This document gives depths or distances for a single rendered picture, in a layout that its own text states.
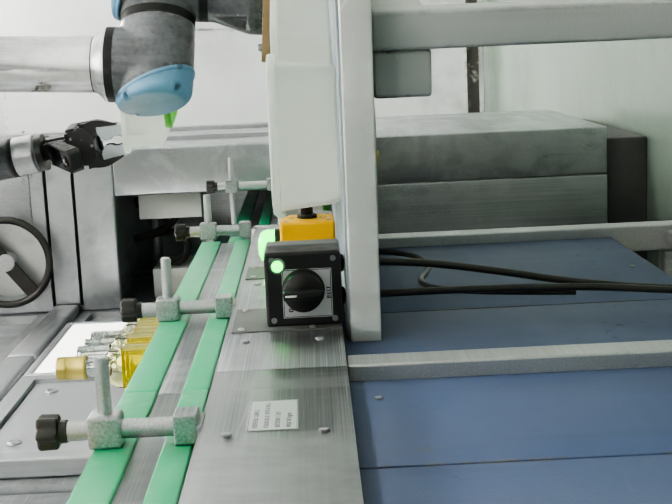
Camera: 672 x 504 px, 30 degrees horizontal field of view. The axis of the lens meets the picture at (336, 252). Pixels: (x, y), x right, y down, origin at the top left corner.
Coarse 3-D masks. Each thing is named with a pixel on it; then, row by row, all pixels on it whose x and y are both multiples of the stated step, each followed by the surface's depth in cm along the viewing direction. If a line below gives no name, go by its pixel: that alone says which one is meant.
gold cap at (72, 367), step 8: (56, 360) 180; (64, 360) 180; (72, 360) 180; (80, 360) 180; (56, 368) 180; (64, 368) 180; (72, 368) 180; (80, 368) 180; (56, 376) 180; (64, 376) 180; (72, 376) 180; (80, 376) 180
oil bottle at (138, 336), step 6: (120, 336) 186; (126, 336) 186; (132, 336) 185; (138, 336) 185; (144, 336) 185; (150, 336) 185; (114, 342) 185; (120, 342) 184; (126, 342) 184; (132, 342) 184
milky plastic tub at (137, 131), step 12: (132, 120) 226; (144, 120) 227; (156, 120) 227; (168, 120) 229; (132, 132) 227; (144, 132) 228; (156, 132) 228; (168, 132) 236; (132, 144) 228; (144, 144) 229; (156, 144) 229
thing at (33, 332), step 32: (0, 320) 290; (32, 320) 290; (64, 320) 274; (96, 320) 287; (0, 352) 264; (32, 352) 246; (0, 384) 223; (0, 480) 179; (32, 480) 179; (64, 480) 178
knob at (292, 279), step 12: (288, 276) 130; (300, 276) 129; (312, 276) 129; (288, 288) 129; (300, 288) 129; (312, 288) 129; (324, 288) 130; (288, 300) 128; (300, 300) 128; (312, 300) 129
